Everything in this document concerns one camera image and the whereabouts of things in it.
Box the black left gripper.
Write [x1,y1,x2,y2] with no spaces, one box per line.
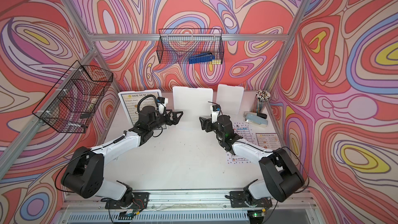
[147,109,183,133]

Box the white board panel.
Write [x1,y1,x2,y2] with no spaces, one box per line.
[118,89,167,128]
[173,86,214,123]
[216,84,244,115]

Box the hand-drawn colourful menu sheet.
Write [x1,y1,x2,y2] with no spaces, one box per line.
[226,122,256,165]

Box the Dim Sum Inn menu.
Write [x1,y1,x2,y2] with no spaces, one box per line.
[120,91,162,125]

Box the white board front panel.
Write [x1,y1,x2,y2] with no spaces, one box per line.
[118,89,167,128]

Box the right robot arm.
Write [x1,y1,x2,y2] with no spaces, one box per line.
[199,115,305,205]

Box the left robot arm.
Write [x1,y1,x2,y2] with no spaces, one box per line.
[61,94,183,208]

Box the yellow item in basket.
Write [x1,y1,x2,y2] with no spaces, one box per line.
[209,60,222,65]

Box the blue stapler in basket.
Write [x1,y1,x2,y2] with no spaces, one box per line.
[188,52,215,64]

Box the clear pencil holder cup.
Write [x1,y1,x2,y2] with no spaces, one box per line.
[255,90,271,113]

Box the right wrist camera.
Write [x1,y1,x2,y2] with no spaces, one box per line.
[211,103,221,123]

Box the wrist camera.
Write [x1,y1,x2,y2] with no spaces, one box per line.
[211,103,221,123]
[157,97,168,115]

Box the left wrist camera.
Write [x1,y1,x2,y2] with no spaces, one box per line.
[157,97,168,115]

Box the black wire basket back wall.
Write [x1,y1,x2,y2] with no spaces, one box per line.
[157,28,224,64]

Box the black wire basket wall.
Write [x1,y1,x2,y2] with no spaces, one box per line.
[32,61,114,133]
[157,28,224,64]

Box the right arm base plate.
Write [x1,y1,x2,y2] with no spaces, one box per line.
[224,191,273,209]

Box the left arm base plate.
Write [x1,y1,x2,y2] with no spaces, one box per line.
[105,192,150,211]

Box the black wire basket left wall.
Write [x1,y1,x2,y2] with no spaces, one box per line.
[32,61,114,133]

